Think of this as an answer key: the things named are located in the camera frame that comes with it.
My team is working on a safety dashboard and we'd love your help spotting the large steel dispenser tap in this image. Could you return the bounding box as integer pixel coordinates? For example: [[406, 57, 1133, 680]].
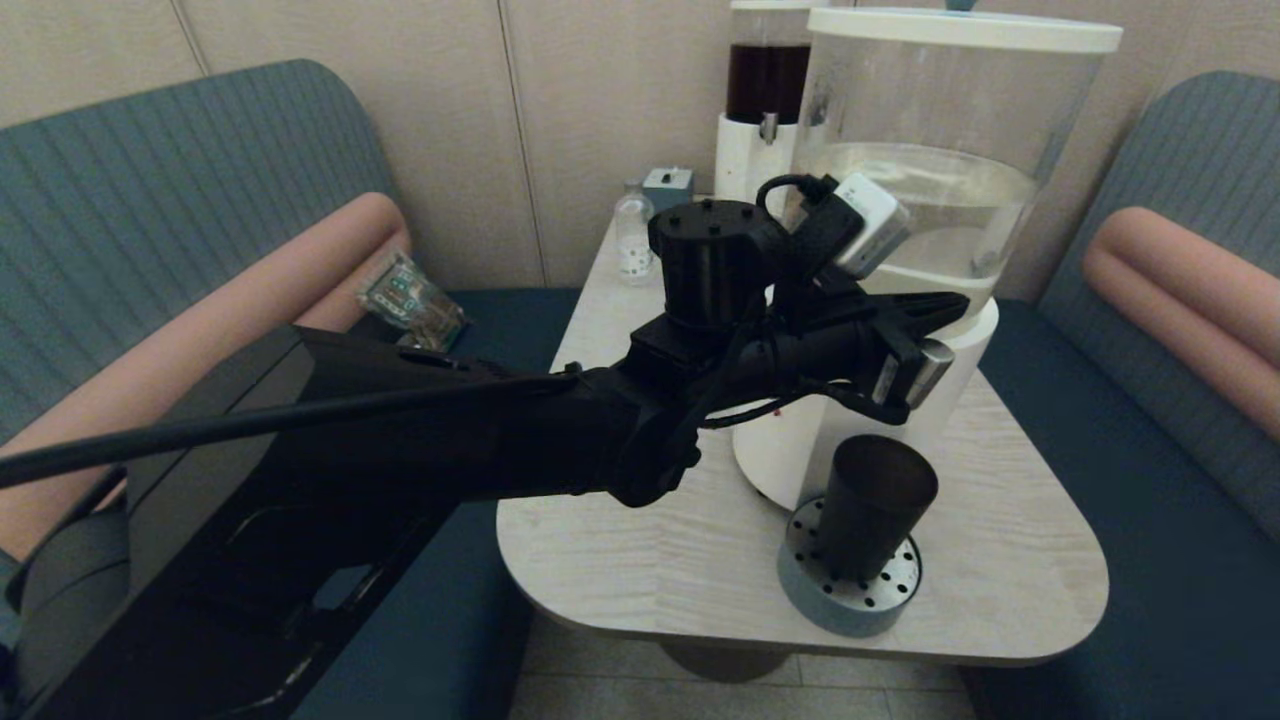
[[900, 338, 957, 407]]

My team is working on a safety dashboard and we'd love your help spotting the black tapered cup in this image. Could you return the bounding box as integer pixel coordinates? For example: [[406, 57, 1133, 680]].
[[812, 434, 940, 587]]

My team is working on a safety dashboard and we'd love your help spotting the large clear water dispenser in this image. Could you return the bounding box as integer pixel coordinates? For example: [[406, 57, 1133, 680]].
[[732, 0, 1124, 511]]

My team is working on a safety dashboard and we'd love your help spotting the clear plastic bottle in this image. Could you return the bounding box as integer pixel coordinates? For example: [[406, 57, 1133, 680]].
[[614, 180, 657, 287]]

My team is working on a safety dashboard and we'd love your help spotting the small blue box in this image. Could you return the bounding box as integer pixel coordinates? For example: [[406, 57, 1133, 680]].
[[642, 167, 694, 211]]

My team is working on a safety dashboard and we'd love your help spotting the large blue steel drip tray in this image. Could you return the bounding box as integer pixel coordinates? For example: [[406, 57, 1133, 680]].
[[777, 497, 922, 638]]

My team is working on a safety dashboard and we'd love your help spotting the pink bolster on empty bench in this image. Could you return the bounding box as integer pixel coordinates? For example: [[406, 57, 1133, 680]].
[[1081, 205, 1280, 443]]

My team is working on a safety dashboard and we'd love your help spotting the small dark drink dispenser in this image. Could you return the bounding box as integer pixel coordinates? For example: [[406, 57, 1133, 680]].
[[714, 0, 827, 203]]

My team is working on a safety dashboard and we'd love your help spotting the empty blue bench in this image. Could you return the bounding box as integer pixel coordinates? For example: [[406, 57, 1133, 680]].
[[960, 70, 1280, 720]]

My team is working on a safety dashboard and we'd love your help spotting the clear plastic snack bag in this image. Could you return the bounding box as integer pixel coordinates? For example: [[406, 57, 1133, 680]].
[[356, 254, 467, 353]]

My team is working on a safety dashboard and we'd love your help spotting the pink bolster beside snack bag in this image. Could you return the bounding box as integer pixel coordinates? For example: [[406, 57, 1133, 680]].
[[0, 192, 412, 561]]

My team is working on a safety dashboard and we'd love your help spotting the blue bench with snack bag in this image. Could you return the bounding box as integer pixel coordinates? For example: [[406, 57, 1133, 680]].
[[0, 58, 581, 720]]

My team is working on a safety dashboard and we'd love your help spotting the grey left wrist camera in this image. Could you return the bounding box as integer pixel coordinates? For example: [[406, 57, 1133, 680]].
[[834, 172, 912, 280]]

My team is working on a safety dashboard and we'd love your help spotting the thin black left gripper cable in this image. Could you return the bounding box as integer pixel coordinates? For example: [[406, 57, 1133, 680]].
[[698, 385, 911, 431]]

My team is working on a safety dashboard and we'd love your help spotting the black left camera cable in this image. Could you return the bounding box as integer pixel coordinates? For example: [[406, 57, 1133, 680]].
[[755, 174, 839, 219]]

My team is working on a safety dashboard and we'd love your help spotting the table pedestal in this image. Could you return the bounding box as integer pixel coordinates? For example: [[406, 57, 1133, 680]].
[[655, 640, 801, 683]]

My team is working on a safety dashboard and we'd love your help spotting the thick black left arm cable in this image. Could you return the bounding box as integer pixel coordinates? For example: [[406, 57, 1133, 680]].
[[0, 368, 583, 491]]

